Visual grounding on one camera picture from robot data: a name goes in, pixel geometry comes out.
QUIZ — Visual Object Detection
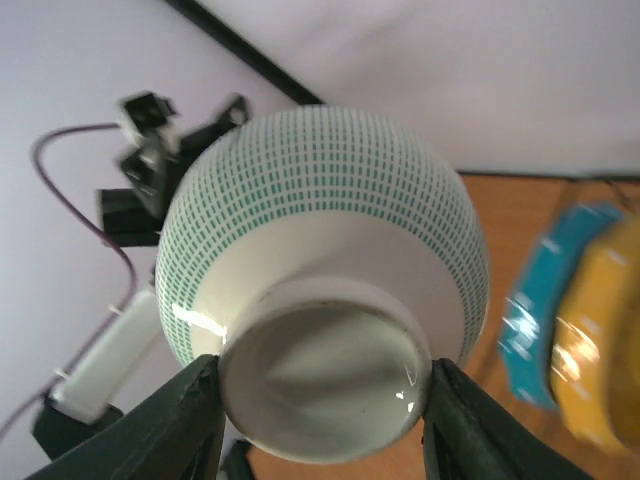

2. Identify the teal polka dot plate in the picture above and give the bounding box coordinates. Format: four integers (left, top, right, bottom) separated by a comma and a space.
498, 202, 624, 411

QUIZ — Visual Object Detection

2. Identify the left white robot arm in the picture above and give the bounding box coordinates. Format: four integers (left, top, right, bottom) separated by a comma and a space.
32, 91, 251, 460

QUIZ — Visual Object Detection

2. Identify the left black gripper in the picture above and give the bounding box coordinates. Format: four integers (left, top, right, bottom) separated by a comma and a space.
97, 94, 249, 248

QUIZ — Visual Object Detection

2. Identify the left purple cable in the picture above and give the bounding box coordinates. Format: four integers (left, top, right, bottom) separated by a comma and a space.
0, 123, 139, 436

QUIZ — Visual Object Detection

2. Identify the light green ceramic bowl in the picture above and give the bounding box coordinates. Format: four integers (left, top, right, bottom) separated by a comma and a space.
155, 105, 490, 464

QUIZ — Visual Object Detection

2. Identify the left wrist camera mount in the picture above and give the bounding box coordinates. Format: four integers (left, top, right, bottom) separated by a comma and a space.
117, 91, 180, 165

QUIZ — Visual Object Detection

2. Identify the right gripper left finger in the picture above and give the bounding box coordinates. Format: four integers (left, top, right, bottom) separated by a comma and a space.
30, 354, 225, 479

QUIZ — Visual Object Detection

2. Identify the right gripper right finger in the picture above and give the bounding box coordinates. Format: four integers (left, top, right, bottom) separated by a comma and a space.
422, 358, 590, 480

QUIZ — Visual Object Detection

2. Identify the orange polka dot plate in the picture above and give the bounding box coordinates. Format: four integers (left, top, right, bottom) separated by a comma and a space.
550, 216, 639, 453

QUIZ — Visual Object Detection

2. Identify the left black frame post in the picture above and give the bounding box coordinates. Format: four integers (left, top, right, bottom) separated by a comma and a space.
164, 0, 325, 105

